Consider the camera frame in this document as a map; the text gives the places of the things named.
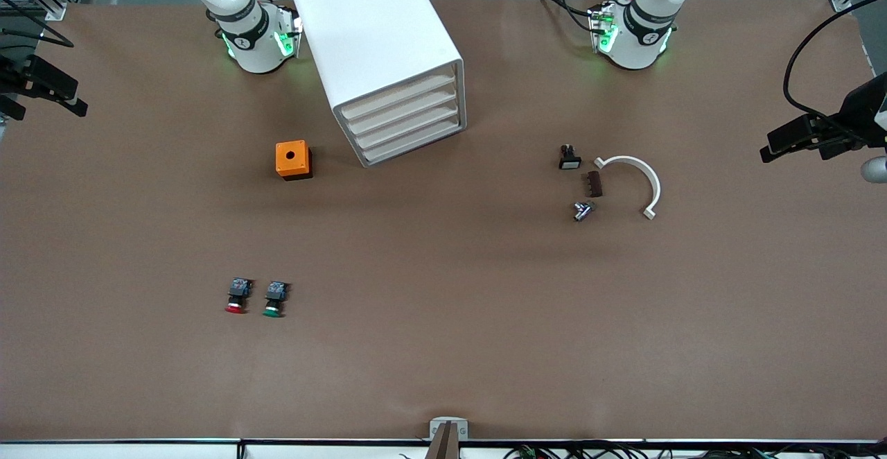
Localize white cabinet drawer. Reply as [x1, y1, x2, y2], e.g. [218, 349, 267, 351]
[344, 83, 461, 135]
[351, 98, 463, 151]
[358, 114, 466, 167]
[338, 64, 459, 121]

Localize tangled black cables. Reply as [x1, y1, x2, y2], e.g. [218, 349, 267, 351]
[502, 442, 887, 459]

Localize white half-ring pipe clamp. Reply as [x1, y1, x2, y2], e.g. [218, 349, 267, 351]
[594, 155, 662, 221]

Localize brown post at bracket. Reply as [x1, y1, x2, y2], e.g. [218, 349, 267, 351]
[424, 422, 462, 459]

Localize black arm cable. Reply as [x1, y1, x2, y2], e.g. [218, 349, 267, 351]
[0, 0, 74, 48]
[783, 0, 887, 121]

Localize grey metal table bracket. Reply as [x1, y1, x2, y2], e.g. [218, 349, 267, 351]
[429, 417, 469, 441]

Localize green mushroom push button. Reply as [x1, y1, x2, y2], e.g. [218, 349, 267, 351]
[262, 280, 291, 319]

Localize orange button enclosure box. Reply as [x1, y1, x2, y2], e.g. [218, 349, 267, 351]
[275, 140, 313, 182]

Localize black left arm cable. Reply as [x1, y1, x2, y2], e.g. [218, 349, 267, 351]
[783, 0, 887, 121]

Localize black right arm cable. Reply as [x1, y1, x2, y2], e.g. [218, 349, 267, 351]
[0, 0, 74, 48]

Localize white drawer cabinet housing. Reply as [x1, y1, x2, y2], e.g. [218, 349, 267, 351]
[290, 0, 467, 168]

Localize white table edge rail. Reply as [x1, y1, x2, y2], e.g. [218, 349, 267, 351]
[0, 438, 887, 459]

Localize red mushroom push button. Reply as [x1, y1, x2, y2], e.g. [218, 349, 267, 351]
[224, 277, 253, 315]

